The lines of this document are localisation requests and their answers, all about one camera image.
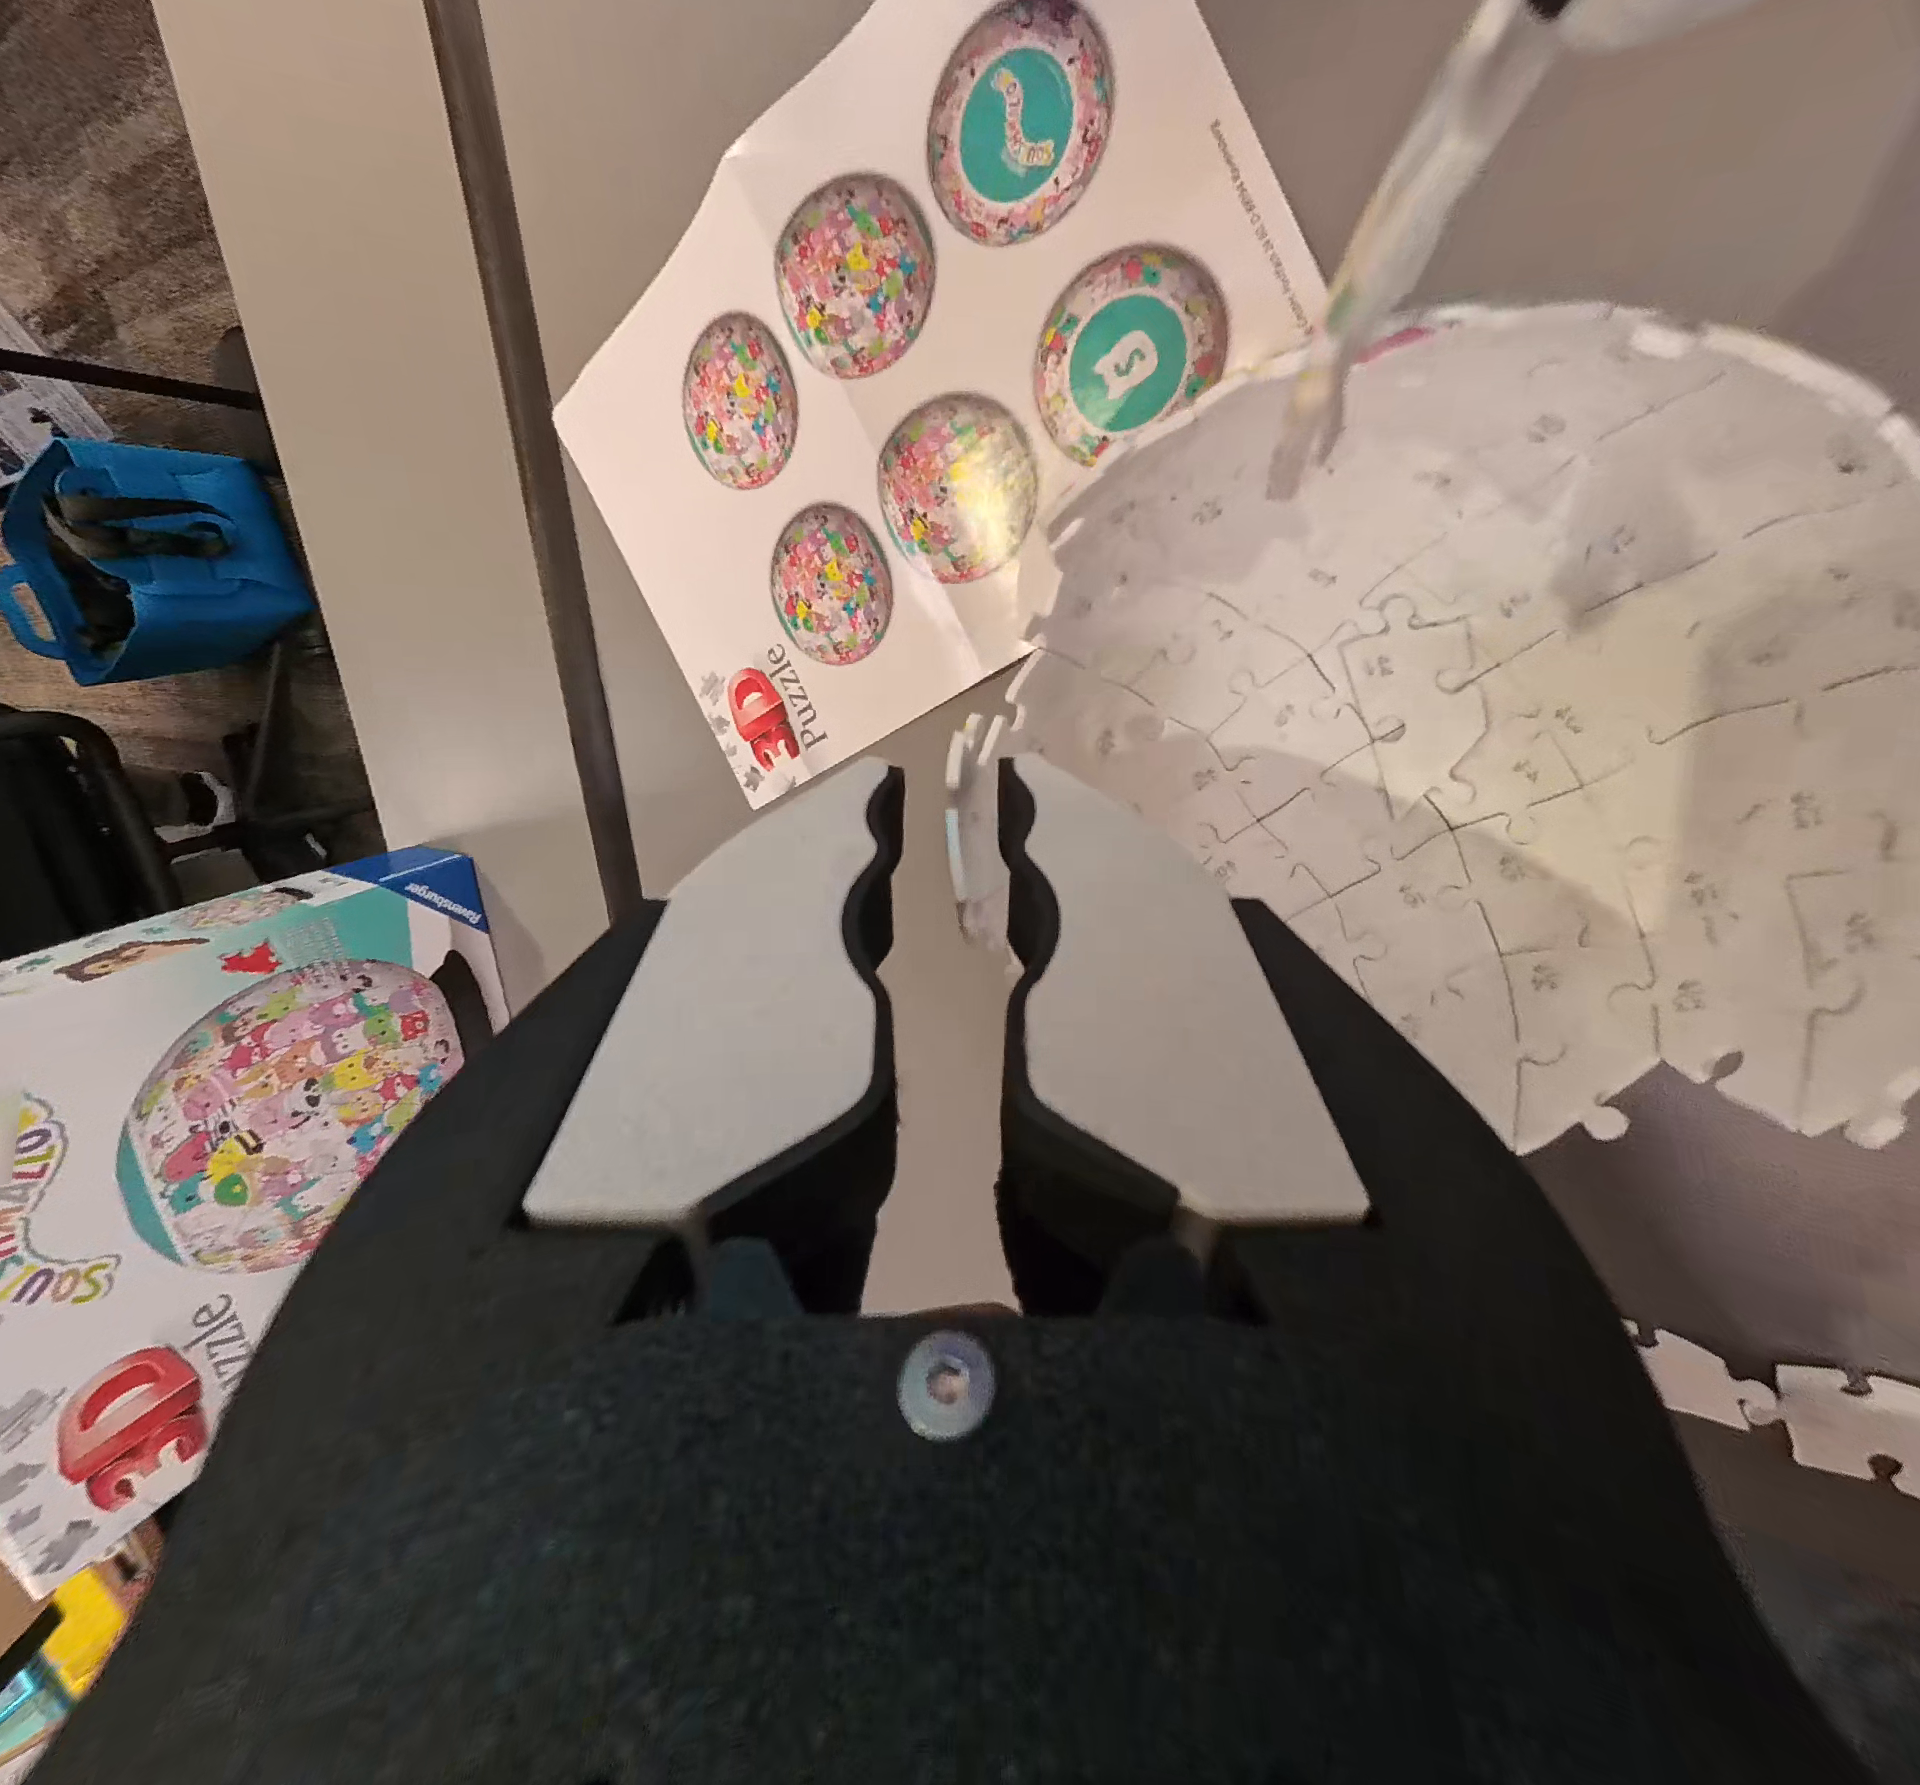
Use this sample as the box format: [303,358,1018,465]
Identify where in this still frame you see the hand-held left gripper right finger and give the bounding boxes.
[996,757,1371,1318]

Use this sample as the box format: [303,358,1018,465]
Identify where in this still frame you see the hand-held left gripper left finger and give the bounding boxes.
[522,762,907,1318]

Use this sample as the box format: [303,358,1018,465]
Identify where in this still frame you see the single white puzzle piece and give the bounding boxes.
[1265,0,1563,504]

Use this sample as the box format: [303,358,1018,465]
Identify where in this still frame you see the partly built puzzle ball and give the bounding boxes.
[960,300,1920,1159]

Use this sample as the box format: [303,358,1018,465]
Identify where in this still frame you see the joined white puzzle strip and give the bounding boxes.
[1635,1321,1920,1480]

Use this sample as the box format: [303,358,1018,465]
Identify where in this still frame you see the printed puzzle box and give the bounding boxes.
[0,848,503,1601]

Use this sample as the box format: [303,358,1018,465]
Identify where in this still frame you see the puzzle instruction sheet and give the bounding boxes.
[553,0,1337,813]

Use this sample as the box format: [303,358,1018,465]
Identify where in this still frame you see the black office chair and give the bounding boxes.
[0,705,377,963]

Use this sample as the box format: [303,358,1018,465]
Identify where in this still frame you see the blue bag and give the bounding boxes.
[0,437,317,685]

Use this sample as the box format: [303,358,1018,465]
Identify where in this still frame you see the black stanchion post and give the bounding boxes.
[0,345,270,414]

